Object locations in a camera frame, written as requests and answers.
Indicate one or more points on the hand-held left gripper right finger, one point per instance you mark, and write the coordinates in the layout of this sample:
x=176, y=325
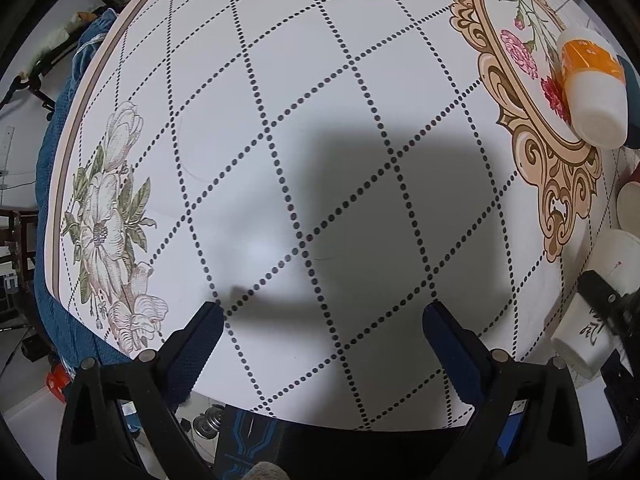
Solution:
x=447, y=335

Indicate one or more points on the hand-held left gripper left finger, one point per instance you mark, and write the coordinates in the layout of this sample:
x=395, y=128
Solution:
x=200, y=332

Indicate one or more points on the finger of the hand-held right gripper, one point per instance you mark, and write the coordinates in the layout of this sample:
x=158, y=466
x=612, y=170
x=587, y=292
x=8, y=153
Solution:
x=607, y=297

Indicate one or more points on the white paper cup black print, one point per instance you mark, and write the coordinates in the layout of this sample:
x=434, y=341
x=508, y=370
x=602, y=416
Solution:
x=580, y=335

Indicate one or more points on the plain white paper cup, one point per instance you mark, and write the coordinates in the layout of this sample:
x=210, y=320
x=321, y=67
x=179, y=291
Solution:
x=617, y=252

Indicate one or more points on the red paper cup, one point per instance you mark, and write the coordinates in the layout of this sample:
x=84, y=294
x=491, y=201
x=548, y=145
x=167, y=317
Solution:
x=631, y=205

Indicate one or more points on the white cup orange band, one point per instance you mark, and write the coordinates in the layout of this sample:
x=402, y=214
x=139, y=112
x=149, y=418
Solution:
x=595, y=95

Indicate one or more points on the metal spring discs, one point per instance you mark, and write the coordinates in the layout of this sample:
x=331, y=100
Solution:
x=207, y=421

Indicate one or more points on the black box blue pattern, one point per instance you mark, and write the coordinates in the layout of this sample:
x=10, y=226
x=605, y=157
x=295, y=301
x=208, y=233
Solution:
x=250, y=435

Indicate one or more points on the orange object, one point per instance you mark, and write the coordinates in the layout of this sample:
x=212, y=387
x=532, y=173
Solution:
x=56, y=384

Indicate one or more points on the dark teal object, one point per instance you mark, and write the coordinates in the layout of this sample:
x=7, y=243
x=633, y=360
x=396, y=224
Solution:
x=632, y=100

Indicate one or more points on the wooden chair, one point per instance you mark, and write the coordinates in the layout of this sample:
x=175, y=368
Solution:
x=20, y=240

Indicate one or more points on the blue table skirt cloth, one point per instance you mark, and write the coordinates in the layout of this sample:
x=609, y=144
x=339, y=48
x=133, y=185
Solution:
x=50, y=160

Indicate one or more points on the white dotted floral tablecloth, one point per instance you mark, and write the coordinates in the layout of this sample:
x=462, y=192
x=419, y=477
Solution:
x=350, y=110

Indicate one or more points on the black stand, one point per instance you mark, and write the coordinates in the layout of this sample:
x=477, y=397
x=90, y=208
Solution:
x=32, y=90

